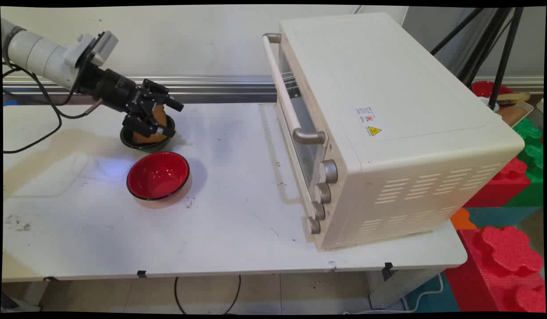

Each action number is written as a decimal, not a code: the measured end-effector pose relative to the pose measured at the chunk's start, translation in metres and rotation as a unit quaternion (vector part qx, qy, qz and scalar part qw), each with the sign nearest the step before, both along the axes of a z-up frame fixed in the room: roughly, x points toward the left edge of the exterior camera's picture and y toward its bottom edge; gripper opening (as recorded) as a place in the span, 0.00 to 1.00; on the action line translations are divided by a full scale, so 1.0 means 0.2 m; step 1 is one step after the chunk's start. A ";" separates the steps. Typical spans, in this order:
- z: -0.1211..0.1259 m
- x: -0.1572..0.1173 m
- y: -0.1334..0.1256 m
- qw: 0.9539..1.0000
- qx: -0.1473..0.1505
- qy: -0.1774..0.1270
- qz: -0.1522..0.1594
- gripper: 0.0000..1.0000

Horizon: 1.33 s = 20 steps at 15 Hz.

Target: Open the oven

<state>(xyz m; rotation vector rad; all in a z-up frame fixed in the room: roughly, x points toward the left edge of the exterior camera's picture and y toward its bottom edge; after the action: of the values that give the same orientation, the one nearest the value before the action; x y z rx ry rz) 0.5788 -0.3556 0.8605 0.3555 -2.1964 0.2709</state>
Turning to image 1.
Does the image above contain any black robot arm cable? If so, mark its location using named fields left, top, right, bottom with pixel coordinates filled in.
left=2, top=62, right=104, bottom=154

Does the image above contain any large silver oven knob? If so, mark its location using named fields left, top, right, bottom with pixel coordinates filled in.
left=320, top=159, right=339, bottom=184

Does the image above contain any white cable on floor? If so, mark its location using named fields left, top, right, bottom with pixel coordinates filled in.
left=344, top=274, right=445, bottom=314

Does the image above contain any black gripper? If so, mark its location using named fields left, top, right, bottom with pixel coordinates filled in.
left=78, top=61, right=184, bottom=139

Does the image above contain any beige plastic tray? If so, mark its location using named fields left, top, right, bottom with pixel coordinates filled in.
left=495, top=101, right=535, bottom=128

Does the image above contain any orange foam block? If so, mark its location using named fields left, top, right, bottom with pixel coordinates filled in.
left=450, top=207, right=478, bottom=231

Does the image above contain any large red foam block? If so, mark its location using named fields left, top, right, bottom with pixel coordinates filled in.
left=445, top=226, right=546, bottom=313

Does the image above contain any cream toaster oven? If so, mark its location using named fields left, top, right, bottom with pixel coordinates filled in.
left=273, top=12, right=525, bottom=252

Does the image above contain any white label sticker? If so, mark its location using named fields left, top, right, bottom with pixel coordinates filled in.
left=356, top=106, right=376, bottom=125

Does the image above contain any black cable under table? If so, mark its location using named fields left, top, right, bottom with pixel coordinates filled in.
left=174, top=275, right=242, bottom=315

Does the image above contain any small red foam block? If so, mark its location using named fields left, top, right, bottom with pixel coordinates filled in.
left=463, top=157, right=532, bottom=208

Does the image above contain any teal foam block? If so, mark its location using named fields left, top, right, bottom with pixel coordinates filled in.
left=466, top=206, right=543, bottom=229

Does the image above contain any red bowl with black rim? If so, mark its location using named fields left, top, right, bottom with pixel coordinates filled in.
left=126, top=152, right=191, bottom=201

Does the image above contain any dark green bowl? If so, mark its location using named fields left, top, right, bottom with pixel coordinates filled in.
left=120, top=114, right=176, bottom=152

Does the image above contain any tan bread piece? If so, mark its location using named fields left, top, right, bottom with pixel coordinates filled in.
left=496, top=92, right=531, bottom=106

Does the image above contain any black tripod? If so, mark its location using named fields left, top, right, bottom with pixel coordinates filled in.
left=431, top=7, right=524, bottom=111

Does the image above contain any small red background bowl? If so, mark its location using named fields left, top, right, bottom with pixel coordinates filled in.
left=471, top=81, right=514, bottom=99

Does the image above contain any green foam block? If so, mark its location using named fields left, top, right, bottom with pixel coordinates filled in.
left=504, top=117, right=544, bottom=208

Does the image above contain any aluminium rail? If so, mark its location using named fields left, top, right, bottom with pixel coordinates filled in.
left=2, top=75, right=278, bottom=105

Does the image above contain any cream oven door with handle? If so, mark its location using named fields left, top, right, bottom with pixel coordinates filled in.
left=262, top=33, right=328, bottom=231

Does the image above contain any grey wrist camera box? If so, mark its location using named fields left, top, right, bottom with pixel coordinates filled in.
left=65, top=30, right=119, bottom=68

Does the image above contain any white table leg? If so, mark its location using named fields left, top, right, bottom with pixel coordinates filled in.
left=367, top=266, right=445, bottom=310

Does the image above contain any brown toast slice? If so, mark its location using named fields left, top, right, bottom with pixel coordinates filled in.
left=132, top=104, right=168, bottom=145

